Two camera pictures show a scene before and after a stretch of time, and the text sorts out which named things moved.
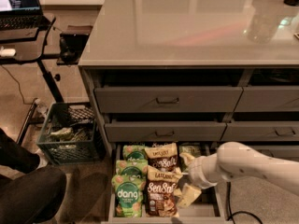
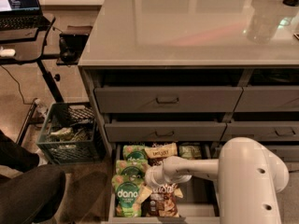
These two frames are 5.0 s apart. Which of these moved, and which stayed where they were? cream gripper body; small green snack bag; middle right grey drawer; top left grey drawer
Moved: cream gripper body
Stayed: small green snack bag; top left grey drawer; middle right grey drawer
